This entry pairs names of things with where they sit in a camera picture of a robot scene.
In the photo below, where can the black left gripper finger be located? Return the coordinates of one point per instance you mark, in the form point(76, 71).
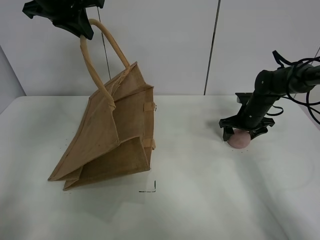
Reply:
point(80, 29)

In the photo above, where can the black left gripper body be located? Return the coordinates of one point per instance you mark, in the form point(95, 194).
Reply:
point(62, 12)

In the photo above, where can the pink peach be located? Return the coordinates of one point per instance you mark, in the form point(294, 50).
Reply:
point(240, 139)

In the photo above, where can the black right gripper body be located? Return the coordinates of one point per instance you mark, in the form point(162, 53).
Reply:
point(250, 124)

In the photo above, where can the brown linen tote bag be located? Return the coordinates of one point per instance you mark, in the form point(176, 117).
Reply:
point(115, 137)

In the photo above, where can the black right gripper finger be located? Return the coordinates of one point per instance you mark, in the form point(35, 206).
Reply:
point(257, 132)
point(228, 132)

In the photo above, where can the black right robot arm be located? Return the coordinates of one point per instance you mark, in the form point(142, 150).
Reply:
point(269, 87)

